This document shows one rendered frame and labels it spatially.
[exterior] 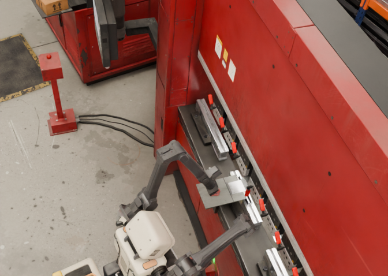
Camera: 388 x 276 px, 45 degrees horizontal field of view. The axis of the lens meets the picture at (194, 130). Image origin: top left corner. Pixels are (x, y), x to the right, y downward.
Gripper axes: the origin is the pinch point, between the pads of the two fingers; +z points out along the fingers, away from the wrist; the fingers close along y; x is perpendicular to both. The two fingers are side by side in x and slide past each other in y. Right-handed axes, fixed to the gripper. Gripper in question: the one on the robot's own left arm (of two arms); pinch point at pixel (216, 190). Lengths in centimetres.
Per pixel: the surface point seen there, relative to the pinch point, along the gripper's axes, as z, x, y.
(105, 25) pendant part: -71, 9, 99
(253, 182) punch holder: -13.0, -23.7, -14.2
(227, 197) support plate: 5.6, -3.6, -4.6
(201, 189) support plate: -0.9, 7.7, 5.1
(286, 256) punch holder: -10, -21, -59
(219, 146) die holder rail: 12.9, -12.0, 35.6
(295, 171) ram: -53, -46, -41
